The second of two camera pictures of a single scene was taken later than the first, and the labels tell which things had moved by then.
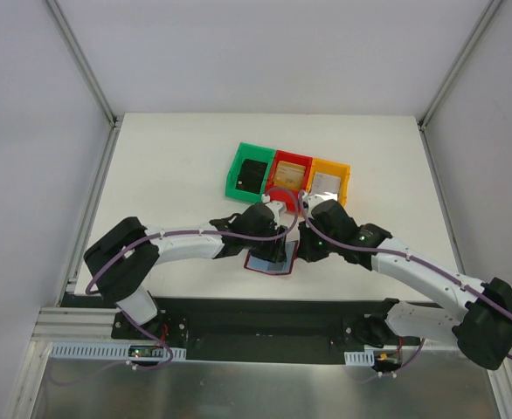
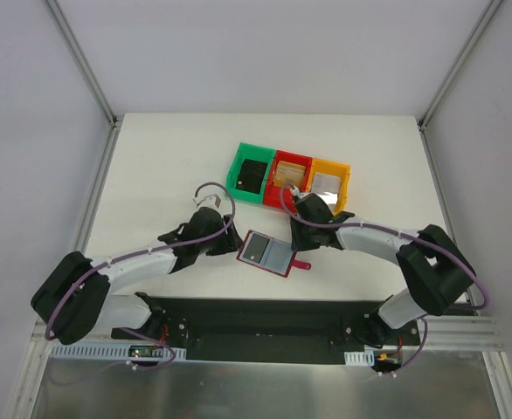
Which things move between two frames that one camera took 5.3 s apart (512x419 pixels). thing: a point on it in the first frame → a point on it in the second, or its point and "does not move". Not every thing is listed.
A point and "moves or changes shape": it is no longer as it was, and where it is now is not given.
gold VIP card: (289, 175) does not move
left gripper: (269, 252) → (226, 237)
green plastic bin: (250, 152) does not move
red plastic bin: (287, 195) does not move
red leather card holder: (281, 268) moves or changes shape
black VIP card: (251, 176) does not move
